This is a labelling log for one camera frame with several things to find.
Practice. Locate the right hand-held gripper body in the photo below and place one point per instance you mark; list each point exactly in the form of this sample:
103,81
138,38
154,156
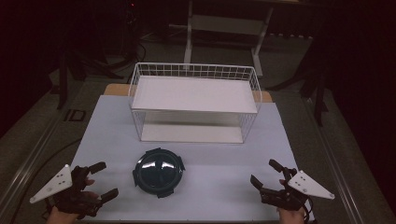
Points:
306,186

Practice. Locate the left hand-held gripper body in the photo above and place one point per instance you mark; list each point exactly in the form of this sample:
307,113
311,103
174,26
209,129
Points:
53,185

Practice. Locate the dark round lid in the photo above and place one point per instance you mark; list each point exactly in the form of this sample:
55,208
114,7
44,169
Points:
158,178

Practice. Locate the person's left hand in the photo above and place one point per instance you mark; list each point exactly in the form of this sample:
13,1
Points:
62,217

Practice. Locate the person's right hand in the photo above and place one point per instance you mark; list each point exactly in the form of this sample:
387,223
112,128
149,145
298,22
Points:
291,217

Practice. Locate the white table sheet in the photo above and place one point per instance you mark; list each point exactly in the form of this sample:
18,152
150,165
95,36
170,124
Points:
218,186

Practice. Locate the black floor socket plate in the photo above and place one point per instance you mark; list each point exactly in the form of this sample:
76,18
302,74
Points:
74,115

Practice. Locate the black tripod stand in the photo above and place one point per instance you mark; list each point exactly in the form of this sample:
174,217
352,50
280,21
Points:
63,81
319,99

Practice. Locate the black device with red light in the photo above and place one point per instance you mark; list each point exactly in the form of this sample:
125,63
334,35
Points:
131,18

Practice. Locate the metal floor rail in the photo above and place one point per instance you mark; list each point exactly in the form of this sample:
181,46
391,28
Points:
29,161
334,161

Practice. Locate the white metal table frame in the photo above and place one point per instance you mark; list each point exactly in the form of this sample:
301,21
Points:
188,37

